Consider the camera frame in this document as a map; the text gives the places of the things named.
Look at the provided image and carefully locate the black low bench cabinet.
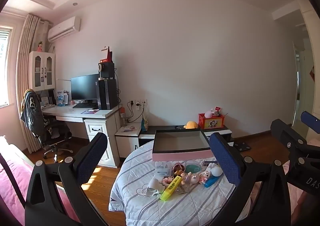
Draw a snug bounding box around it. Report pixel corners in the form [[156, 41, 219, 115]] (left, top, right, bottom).
[[139, 125, 234, 148]]

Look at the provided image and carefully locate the red toy box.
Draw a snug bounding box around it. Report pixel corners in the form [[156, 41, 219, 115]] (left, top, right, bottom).
[[198, 113, 224, 129]]

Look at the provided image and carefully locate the yellow highlighter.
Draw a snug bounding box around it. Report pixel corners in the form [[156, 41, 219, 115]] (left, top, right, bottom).
[[160, 175, 182, 201]]

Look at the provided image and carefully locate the white desk with drawers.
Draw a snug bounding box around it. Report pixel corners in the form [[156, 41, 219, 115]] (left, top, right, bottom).
[[41, 103, 123, 168]]

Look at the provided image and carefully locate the small pink doll figure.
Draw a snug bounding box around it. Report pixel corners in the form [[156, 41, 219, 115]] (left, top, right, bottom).
[[182, 172, 200, 185]]

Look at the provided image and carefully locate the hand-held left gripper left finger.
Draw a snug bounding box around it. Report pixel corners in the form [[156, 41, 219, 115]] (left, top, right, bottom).
[[24, 132, 108, 226]]

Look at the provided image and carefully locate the black office chair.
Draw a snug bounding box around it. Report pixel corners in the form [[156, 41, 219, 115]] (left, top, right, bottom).
[[37, 116, 74, 160]]

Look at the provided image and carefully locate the teal round tin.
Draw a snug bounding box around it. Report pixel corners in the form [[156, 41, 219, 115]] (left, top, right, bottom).
[[185, 160, 202, 173]]

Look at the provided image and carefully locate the black computer tower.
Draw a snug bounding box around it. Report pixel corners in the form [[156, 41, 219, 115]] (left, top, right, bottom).
[[97, 78, 118, 110]]

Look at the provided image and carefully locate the beige curtain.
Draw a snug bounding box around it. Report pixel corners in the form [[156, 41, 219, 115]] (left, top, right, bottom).
[[16, 14, 52, 154]]

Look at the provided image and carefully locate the white air conditioner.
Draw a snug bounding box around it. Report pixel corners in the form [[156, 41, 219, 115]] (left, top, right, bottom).
[[47, 16, 81, 42]]

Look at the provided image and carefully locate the red cardboard box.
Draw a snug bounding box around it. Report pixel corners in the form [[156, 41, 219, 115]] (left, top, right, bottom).
[[100, 46, 113, 63]]

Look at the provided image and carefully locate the blue white box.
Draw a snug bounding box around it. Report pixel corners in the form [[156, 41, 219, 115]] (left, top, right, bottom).
[[57, 90, 68, 105]]

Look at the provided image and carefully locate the clear dental flosser box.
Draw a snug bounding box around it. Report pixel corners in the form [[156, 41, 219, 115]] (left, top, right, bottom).
[[154, 162, 172, 179]]

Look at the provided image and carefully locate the dark printed jacket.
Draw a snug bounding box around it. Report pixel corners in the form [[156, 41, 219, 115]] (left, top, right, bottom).
[[20, 88, 47, 145]]

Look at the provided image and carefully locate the room door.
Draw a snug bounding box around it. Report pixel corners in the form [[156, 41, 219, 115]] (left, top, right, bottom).
[[291, 41, 308, 126]]

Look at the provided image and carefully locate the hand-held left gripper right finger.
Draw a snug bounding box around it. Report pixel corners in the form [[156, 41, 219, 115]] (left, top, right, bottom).
[[209, 132, 292, 226]]

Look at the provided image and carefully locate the white building block cat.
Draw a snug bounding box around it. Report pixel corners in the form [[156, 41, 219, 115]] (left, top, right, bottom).
[[199, 170, 212, 184]]

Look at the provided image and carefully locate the bottle with orange cap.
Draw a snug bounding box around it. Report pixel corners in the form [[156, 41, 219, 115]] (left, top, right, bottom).
[[119, 107, 127, 126]]

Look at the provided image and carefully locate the black computer monitor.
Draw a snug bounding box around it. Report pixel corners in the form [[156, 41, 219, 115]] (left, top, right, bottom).
[[71, 74, 100, 101]]

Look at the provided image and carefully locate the white plastic shell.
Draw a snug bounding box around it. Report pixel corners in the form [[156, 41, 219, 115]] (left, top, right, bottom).
[[145, 178, 165, 197]]

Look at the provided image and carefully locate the blue marker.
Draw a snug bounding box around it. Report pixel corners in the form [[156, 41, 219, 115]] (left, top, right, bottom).
[[204, 176, 218, 188]]

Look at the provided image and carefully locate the clear glass bottle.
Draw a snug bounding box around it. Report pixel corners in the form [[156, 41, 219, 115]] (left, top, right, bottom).
[[176, 183, 190, 194]]

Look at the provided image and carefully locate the white nightstand black top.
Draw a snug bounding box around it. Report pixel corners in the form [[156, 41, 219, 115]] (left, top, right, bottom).
[[114, 125, 142, 159]]

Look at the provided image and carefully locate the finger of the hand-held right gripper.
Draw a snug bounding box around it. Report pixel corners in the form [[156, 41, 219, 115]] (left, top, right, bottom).
[[300, 110, 320, 134], [271, 119, 310, 164]]

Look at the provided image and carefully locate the window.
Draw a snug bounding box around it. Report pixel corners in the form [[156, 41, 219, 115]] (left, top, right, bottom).
[[0, 26, 13, 108]]

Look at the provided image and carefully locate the black floor scale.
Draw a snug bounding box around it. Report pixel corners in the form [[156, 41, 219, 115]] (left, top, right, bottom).
[[232, 141, 251, 152]]

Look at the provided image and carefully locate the pink storage box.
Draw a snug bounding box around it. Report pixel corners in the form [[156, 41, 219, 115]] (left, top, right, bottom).
[[152, 128, 212, 162]]

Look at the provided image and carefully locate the pink bed blanket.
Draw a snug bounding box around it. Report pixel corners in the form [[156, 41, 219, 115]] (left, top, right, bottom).
[[0, 136, 83, 226]]

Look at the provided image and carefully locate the black box with round dial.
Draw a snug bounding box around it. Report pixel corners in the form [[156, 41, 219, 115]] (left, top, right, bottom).
[[98, 62, 115, 79]]

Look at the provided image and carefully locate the rose gold jar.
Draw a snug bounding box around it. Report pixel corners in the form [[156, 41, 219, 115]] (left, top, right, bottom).
[[172, 163, 185, 176]]

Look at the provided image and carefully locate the white glass-door cabinet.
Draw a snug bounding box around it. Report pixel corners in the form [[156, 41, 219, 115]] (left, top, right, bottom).
[[28, 51, 56, 91]]

